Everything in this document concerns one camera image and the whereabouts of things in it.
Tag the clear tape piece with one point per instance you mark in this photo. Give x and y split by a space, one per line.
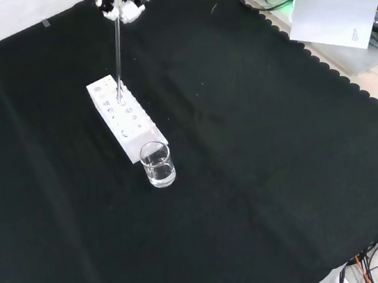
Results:
46 23

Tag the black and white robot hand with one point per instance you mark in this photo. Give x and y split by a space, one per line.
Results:
128 11

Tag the clear glass rod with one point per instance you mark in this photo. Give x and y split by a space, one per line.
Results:
118 60

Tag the small clear glass beaker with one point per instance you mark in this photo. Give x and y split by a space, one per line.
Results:
161 173

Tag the pale white board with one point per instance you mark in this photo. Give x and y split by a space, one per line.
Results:
330 16

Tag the white test tube rack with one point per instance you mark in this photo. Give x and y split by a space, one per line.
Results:
136 140

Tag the black bench cloth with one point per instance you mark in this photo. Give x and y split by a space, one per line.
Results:
245 140

